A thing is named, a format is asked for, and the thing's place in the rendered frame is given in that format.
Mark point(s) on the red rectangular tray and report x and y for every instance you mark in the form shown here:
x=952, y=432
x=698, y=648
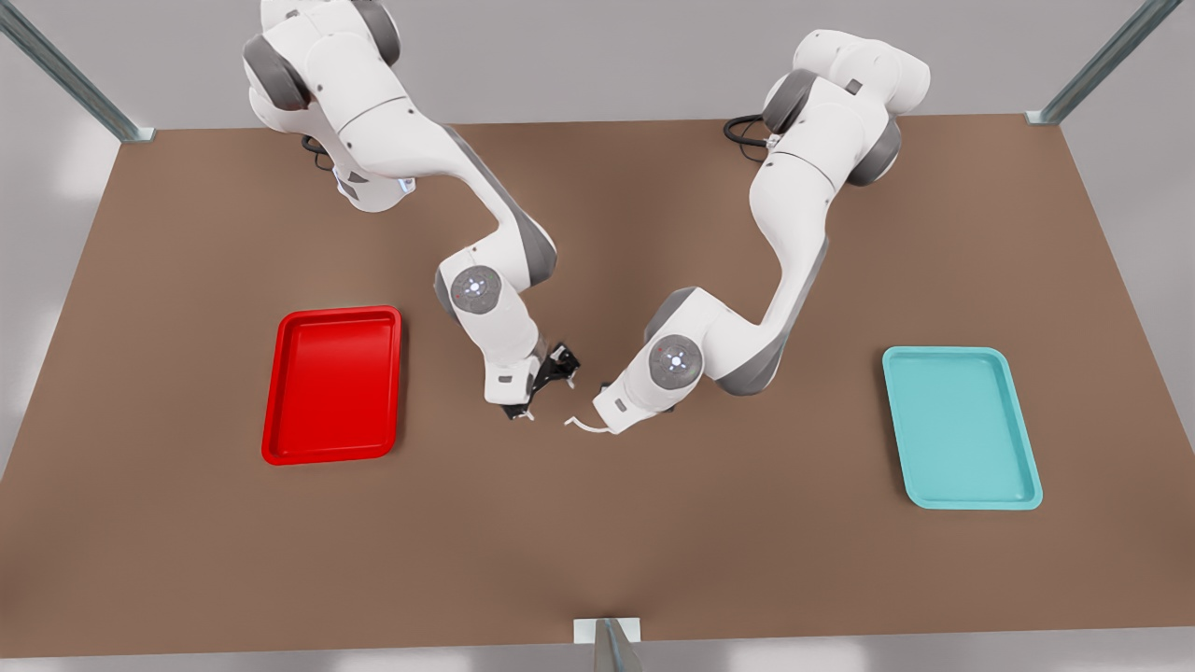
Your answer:
x=333, y=384

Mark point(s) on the silver frame post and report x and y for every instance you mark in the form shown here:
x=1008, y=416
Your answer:
x=1102, y=63
x=609, y=646
x=65, y=73

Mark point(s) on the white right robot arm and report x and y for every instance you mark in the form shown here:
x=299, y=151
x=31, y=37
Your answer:
x=392, y=140

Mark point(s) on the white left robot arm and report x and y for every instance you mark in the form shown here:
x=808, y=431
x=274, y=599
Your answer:
x=794, y=205

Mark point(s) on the teal rectangular tray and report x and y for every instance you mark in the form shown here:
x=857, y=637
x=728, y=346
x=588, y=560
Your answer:
x=962, y=427

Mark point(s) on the white drainage pipe clamp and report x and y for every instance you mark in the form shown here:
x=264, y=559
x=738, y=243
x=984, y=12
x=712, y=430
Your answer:
x=586, y=426

